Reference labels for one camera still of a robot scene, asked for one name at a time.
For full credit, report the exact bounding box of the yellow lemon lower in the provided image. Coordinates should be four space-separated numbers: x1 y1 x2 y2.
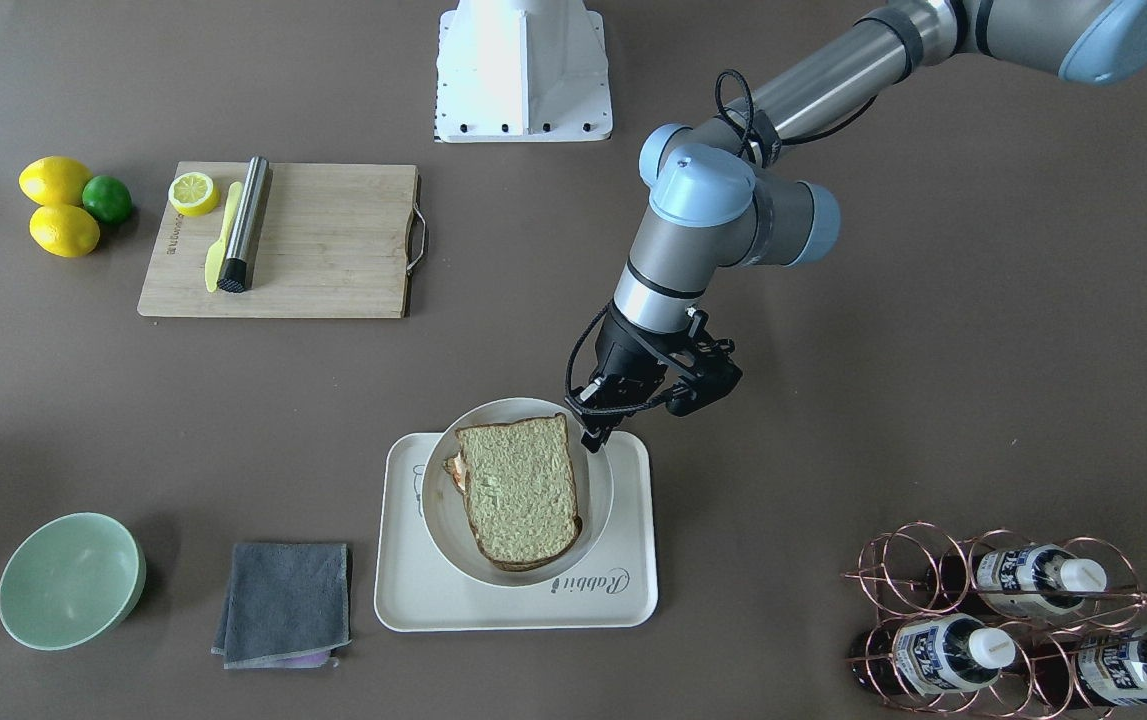
29 204 101 258

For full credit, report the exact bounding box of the yellow lemon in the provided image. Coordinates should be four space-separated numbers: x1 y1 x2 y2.
29 204 101 258
17 156 93 206

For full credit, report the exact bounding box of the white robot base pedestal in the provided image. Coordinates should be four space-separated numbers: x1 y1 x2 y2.
434 1 614 143

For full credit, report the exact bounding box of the dark bottle upper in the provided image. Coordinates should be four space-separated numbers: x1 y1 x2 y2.
922 543 1108 620

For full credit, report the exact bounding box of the cream rabbit tray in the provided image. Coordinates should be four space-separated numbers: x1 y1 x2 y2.
373 433 657 632

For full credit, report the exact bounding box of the bread slice on plate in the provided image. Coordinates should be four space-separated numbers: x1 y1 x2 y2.
442 454 583 571

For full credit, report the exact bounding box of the yellow plastic knife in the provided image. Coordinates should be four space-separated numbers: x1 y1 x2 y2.
203 181 244 294

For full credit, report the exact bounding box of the bread slice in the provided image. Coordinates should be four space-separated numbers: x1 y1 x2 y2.
445 414 582 571
442 454 583 571

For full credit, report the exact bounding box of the white round plate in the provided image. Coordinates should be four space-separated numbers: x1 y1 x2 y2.
422 397 614 587

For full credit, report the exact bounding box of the grey folded cloth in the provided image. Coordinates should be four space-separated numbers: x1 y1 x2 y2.
209 542 352 670

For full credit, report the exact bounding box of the green lime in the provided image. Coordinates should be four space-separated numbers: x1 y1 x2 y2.
81 177 134 225

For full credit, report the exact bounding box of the wooden cutting board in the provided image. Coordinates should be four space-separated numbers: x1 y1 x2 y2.
138 163 426 319

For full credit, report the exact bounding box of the dark bottle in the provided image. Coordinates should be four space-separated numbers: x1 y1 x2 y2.
1027 628 1147 710
922 543 1108 620
846 612 1017 698

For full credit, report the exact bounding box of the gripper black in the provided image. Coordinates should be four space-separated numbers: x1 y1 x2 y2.
574 302 743 454

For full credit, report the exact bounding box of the copper wire bottle rack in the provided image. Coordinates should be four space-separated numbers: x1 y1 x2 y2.
844 521 1147 719

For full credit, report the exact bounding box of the mint green bowl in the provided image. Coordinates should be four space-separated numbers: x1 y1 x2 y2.
0 512 147 652

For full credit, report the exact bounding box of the yellow lemon upper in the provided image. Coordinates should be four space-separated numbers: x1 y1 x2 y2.
17 156 93 206

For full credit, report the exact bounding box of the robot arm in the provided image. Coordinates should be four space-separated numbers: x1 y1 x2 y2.
567 1 1147 452

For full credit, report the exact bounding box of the half lemon slice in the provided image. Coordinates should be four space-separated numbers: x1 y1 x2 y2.
169 170 220 217

